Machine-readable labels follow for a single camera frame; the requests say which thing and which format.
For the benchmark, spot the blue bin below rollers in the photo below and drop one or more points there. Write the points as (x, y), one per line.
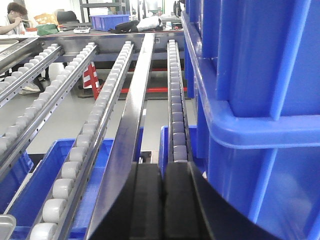
(31, 198)

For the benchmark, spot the red white striped barrier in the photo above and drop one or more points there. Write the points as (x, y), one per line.
(91, 81)

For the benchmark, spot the blue bin on far table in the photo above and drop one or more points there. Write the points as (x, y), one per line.
(106, 22)

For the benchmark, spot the steel divider rail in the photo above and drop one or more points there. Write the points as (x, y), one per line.
(124, 147)

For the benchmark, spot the far left roller track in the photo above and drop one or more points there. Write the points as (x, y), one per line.
(13, 84)

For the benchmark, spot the large blue plastic crate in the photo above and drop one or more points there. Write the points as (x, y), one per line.
(253, 69)

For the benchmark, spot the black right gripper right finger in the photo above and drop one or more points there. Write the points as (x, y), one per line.
(193, 210)

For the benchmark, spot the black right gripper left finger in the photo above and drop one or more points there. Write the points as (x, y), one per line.
(136, 213)

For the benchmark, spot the roller track beside crate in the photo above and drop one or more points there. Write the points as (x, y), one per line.
(179, 143)

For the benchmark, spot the roller track left of divider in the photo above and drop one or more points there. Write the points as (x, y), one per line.
(55, 217)

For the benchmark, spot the green bag on table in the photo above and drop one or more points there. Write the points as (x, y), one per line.
(47, 29)

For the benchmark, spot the seated person in white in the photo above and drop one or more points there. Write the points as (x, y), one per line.
(12, 23)

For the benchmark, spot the black and white bag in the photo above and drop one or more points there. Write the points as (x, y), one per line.
(152, 23)

